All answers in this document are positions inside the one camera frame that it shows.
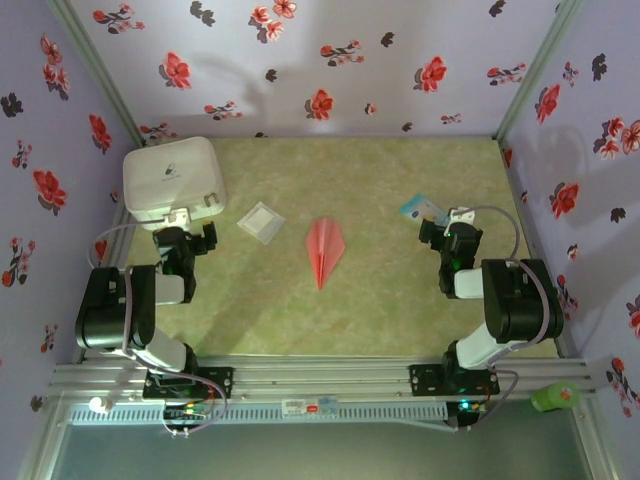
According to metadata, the clear square plastic packet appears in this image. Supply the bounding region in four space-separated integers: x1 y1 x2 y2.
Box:
236 201 287 245

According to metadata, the aluminium mounting rail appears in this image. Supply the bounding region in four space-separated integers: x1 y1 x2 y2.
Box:
49 355 599 401

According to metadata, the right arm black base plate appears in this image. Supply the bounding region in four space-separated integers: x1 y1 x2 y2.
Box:
408 363 501 399

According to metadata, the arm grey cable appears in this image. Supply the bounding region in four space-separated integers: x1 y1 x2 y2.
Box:
88 214 229 439
459 203 551 434

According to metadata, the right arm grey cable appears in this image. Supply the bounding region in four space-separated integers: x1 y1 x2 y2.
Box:
459 203 551 434

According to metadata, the small circuit board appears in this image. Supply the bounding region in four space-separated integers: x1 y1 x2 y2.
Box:
163 401 214 421
447 398 489 430

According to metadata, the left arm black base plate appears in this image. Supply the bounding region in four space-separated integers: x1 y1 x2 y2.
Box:
143 366 235 400

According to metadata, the green cup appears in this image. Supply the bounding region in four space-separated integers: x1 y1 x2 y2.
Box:
530 382 582 413

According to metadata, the white zippered storage case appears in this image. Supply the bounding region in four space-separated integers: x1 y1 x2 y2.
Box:
122 136 227 232

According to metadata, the blue snack sachet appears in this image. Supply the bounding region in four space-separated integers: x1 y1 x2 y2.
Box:
399 194 450 226

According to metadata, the pink paper sheet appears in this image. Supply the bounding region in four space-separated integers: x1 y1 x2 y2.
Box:
305 216 347 291

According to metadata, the left arm grey cable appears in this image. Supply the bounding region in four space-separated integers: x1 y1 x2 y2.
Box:
88 214 229 439

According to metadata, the grey slotted cable duct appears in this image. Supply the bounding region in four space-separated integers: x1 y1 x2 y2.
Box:
67 402 449 426

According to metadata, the white label sticker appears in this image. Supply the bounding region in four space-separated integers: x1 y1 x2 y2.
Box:
282 398 339 416

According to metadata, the aluminium frame post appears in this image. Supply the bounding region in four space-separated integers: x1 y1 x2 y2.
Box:
492 0 586 141
47 0 146 146

